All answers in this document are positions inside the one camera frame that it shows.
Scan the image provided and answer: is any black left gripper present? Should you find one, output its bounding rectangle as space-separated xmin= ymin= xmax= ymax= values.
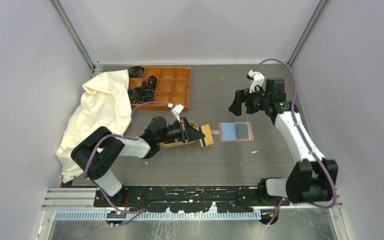
xmin=157 ymin=117 xmax=205 ymax=144

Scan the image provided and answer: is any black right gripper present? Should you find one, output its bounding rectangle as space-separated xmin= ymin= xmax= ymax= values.
xmin=229 ymin=84 xmax=271 ymax=117

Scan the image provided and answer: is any gold black credit card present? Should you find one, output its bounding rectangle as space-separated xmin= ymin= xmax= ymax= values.
xmin=199 ymin=124 xmax=214 ymax=147

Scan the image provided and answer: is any yellow oval tray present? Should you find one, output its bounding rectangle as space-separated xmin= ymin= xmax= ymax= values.
xmin=160 ymin=120 xmax=200 ymax=149

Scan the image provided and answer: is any tan leather card holder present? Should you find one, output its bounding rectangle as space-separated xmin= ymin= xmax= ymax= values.
xmin=210 ymin=121 xmax=255 ymax=143

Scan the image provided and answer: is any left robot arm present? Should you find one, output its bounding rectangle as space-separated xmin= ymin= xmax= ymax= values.
xmin=70 ymin=116 xmax=206 ymax=207

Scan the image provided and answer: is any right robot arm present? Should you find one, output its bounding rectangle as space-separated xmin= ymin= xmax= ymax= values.
xmin=228 ymin=78 xmax=339 ymax=206

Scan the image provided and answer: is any orange compartment organizer tray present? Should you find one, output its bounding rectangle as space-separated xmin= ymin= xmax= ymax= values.
xmin=127 ymin=66 xmax=192 ymax=112

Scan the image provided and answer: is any cream cloth bag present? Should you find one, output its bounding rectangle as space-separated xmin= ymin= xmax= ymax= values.
xmin=56 ymin=69 xmax=132 ymax=183

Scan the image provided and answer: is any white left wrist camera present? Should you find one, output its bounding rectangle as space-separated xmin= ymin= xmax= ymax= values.
xmin=170 ymin=104 xmax=185 ymax=122

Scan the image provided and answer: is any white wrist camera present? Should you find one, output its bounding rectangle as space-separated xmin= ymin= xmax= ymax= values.
xmin=170 ymin=104 xmax=185 ymax=122
xmin=246 ymin=70 xmax=266 ymax=93

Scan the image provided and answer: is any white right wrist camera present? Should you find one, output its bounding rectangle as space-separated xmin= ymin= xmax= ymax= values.
xmin=246 ymin=70 xmax=266 ymax=93

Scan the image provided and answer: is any black coiled cable large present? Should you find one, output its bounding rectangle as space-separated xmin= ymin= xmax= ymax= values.
xmin=127 ymin=87 xmax=155 ymax=104

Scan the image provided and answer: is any black coiled cable middle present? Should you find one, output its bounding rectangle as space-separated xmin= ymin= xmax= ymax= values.
xmin=144 ymin=75 xmax=159 ymax=89

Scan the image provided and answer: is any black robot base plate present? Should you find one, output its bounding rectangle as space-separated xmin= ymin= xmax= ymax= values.
xmin=110 ymin=184 xmax=281 ymax=214

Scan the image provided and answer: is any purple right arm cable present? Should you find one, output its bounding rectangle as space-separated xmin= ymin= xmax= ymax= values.
xmin=251 ymin=58 xmax=339 ymax=227

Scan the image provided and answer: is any black coiled cable top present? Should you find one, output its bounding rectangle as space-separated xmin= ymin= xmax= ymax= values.
xmin=127 ymin=66 xmax=145 ymax=79

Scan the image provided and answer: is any aluminium front rail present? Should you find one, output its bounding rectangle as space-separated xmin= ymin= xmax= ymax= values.
xmin=41 ymin=186 xmax=344 ymax=221

